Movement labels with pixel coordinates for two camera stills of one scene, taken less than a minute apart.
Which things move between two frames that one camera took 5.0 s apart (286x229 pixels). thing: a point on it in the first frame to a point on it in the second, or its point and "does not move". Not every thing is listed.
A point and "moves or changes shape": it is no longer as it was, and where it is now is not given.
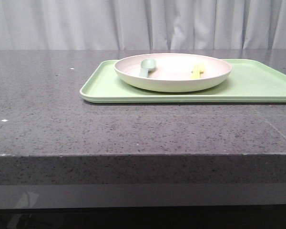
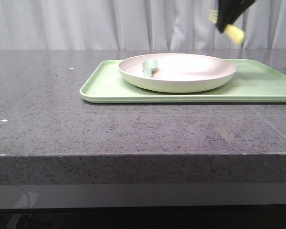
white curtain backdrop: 142,25 does not move
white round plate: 172,72 does not move
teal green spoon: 147,65 moves or changes shape
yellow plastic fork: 196,72 to 237,35
